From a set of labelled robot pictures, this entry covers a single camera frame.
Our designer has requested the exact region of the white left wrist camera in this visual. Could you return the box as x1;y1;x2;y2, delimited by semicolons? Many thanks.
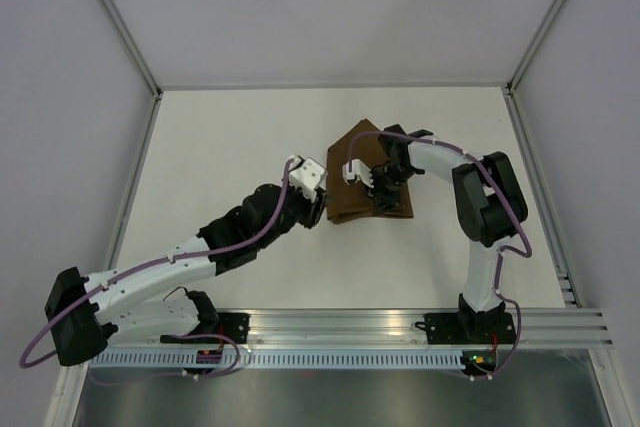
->
287;155;327;203

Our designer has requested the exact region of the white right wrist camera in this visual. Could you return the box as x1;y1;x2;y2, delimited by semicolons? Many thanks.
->
341;159;374;188

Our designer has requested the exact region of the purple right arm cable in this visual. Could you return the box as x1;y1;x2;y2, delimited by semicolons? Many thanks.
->
347;130;532;383

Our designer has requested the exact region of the brown cloth napkin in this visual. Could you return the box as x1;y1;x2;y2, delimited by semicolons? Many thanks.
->
326;118;414;225

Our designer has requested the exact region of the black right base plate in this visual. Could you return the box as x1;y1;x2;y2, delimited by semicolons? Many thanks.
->
413;311;516;346

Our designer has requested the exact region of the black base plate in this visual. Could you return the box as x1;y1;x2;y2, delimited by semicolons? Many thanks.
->
413;311;516;346
160;312;251;347

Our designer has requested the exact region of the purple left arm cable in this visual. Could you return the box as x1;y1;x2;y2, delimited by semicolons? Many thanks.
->
18;155;301;388

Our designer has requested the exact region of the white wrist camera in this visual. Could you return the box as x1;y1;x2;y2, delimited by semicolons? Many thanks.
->
287;155;327;203
341;159;374;188

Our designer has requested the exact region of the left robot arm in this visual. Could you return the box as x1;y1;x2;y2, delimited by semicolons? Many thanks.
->
44;184;327;367

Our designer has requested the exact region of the aluminium front mounting rail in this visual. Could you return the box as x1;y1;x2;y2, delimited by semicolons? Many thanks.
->
107;301;613;350

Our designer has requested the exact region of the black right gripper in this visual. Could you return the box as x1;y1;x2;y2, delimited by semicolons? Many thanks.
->
361;164;418;218

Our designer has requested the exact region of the aluminium frame rail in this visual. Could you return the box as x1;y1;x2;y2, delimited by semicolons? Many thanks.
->
503;0;570;96

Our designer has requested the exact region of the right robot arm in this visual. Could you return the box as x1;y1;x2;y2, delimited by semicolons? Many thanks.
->
365;125;528;345

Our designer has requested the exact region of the white slotted cable duct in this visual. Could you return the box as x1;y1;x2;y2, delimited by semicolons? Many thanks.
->
91;348;464;370

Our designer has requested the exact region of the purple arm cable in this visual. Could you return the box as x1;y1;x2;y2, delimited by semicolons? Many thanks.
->
347;130;532;383
18;155;301;388

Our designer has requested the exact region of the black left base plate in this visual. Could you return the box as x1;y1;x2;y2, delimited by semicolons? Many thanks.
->
160;312;251;347

